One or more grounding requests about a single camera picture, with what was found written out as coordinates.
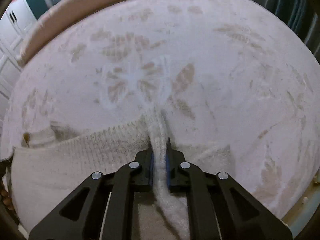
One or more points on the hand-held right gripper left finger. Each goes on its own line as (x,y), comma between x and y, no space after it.
(151,170)

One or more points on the floral pink blanket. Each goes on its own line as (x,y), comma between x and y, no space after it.
(225,80)

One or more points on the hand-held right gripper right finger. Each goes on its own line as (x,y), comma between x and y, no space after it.
(167,170)

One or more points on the cream sweater with black hearts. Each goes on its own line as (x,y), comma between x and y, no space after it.
(75,160)

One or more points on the striped grey curtain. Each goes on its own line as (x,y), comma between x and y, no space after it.
(287,2)

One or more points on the grey bed frame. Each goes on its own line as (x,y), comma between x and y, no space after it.
(302,212)

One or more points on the pink duvet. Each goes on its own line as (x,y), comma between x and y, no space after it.
(62,12)

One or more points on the white panelled wardrobe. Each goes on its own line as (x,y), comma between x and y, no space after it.
(12,30)

